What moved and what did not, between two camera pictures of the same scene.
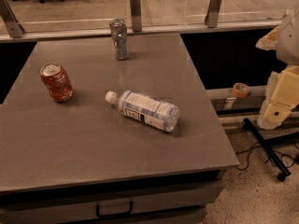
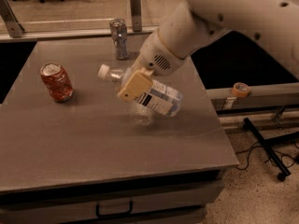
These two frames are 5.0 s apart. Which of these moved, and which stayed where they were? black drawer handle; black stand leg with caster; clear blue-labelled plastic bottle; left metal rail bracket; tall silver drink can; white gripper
Moved: white gripper; clear blue-labelled plastic bottle
Stayed: tall silver drink can; left metal rail bracket; black stand leg with caster; black drawer handle
